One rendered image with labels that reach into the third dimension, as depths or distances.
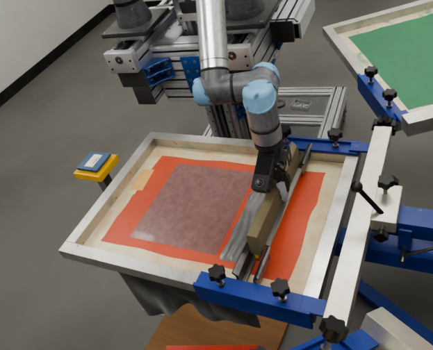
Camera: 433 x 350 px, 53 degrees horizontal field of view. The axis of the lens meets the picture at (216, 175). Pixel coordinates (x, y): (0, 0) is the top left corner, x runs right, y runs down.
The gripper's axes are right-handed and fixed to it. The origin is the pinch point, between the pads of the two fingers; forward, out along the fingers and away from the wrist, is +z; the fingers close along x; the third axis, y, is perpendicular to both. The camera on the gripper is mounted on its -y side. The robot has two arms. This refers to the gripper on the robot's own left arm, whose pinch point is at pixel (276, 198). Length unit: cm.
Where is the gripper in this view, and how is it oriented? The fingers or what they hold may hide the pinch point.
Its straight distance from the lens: 123.1
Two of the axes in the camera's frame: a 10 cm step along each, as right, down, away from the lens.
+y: 3.9, -6.9, 6.2
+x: -8.9, -1.1, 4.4
